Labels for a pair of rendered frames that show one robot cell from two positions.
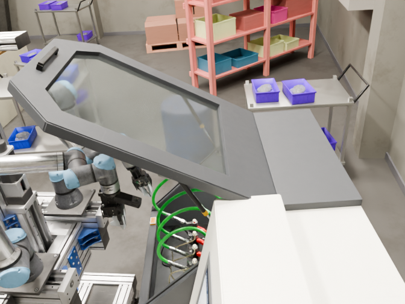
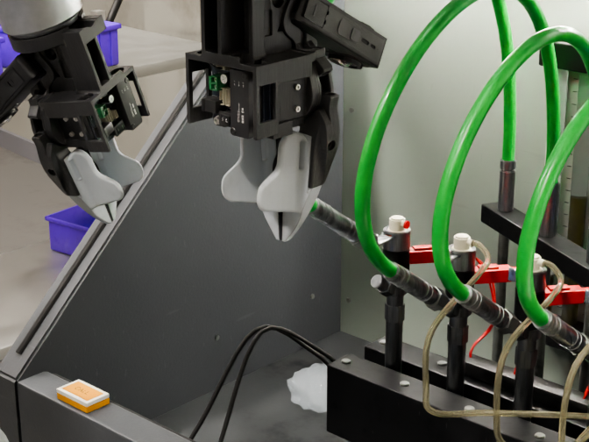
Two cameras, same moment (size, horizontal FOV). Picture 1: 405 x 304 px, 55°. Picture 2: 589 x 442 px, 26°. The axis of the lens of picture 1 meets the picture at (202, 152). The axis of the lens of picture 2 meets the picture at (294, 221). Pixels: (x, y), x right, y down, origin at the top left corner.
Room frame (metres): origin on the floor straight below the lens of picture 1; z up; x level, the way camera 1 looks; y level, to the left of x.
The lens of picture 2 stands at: (0.63, 1.05, 1.57)
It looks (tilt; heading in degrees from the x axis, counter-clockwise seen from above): 19 degrees down; 311
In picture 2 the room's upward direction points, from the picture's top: straight up
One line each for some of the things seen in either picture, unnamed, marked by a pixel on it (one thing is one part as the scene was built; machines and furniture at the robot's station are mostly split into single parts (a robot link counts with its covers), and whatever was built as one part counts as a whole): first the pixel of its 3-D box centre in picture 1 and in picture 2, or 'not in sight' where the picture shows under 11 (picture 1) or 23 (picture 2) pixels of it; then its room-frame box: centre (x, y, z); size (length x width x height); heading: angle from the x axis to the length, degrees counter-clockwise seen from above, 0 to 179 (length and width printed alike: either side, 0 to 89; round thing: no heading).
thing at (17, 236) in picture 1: (14, 245); not in sight; (1.22, 0.84, 1.20); 0.13 x 0.12 x 0.14; 19
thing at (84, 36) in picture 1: (69, 26); not in sight; (8.10, 2.47, 0.53); 1.13 x 0.66 x 1.06; 69
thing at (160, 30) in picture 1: (176, 23); not in sight; (8.08, 0.29, 0.43); 1.47 x 1.12 x 0.85; 81
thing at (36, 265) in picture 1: (23, 263); not in sight; (1.23, 0.84, 1.09); 0.15 x 0.15 x 0.10
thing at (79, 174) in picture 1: (79, 174); not in sight; (1.23, 0.48, 1.54); 0.11 x 0.11 x 0.08; 19
